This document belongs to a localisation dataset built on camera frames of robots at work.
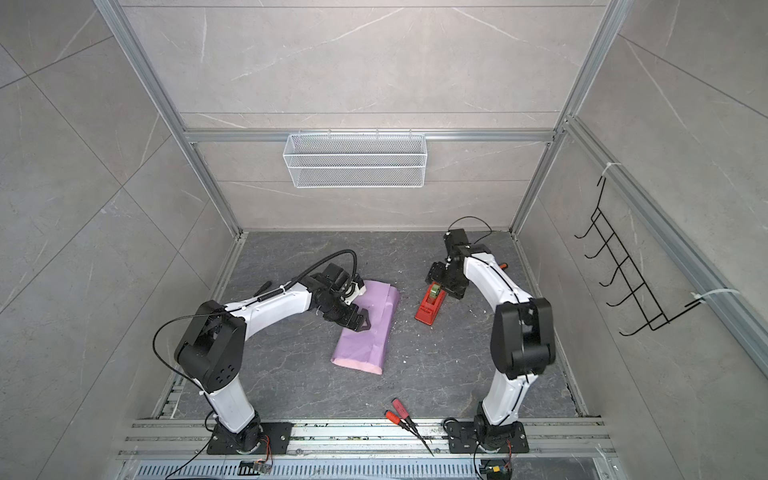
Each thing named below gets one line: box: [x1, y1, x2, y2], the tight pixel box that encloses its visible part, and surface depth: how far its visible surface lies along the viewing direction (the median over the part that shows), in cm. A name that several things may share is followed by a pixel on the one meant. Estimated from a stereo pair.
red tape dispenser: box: [414, 281, 447, 326], surface depth 95 cm
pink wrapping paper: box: [331, 280, 400, 375], surface depth 85 cm
